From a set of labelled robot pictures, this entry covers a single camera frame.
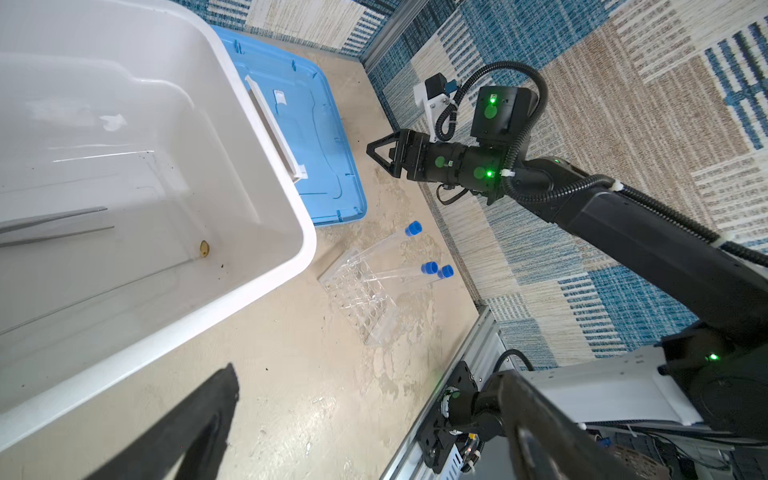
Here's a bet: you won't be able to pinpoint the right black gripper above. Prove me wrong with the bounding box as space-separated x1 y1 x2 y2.
366 129 480 189

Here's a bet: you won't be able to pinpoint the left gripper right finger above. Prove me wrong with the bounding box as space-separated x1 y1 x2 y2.
497 370 638 479

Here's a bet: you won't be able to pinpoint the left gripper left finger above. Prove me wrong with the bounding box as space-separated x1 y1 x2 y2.
89 364 239 479

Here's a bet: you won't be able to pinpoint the blue-capped test tube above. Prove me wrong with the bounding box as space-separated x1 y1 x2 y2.
346 221 422 265
362 261 439 282
423 265 455 286

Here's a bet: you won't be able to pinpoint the blue plastic lid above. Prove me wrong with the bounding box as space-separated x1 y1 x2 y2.
214 27 367 227

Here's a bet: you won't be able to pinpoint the white plastic bin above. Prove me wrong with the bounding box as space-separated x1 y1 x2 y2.
1 1 316 448

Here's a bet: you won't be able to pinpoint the metal tweezers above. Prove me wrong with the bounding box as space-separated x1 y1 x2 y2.
1 206 115 248

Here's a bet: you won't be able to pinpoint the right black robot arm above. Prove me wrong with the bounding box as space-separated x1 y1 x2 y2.
367 61 767 440

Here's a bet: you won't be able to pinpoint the clear test tube rack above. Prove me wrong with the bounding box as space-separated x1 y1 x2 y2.
318 248 398 347

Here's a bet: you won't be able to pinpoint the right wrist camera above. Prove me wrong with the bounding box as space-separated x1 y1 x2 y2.
413 73 458 142

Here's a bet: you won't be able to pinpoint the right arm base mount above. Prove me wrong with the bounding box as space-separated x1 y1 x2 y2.
416 361 505 474

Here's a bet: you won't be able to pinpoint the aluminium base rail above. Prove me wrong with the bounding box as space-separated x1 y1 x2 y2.
381 306 505 479

